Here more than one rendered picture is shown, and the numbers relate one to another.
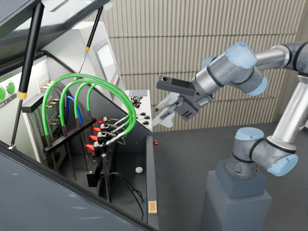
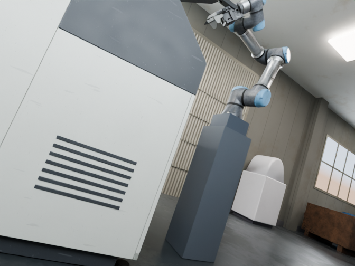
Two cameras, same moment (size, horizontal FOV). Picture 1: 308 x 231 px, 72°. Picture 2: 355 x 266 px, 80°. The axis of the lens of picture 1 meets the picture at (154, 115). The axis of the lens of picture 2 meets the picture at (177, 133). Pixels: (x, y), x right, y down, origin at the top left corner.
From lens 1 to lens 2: 1.27 m
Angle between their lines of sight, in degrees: 38
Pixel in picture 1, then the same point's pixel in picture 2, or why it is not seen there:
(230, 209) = (226, 132)
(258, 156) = (248, 92)
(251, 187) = (239, 124)
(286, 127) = (264, 77)
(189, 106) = (232, 12)
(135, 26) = not seen: hidden behind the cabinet
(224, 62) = not seen: outside the picture
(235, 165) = (230, 107)
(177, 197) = not seen: hidden behind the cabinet
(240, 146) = (235, 93)
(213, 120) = (170, 187)
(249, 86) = (260, 17)
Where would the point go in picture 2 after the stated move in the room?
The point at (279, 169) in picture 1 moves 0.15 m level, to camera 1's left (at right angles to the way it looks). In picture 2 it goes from (263, 93) to (243, 83)
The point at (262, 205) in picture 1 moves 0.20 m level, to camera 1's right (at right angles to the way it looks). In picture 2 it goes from (245, 143) to (269, 153)
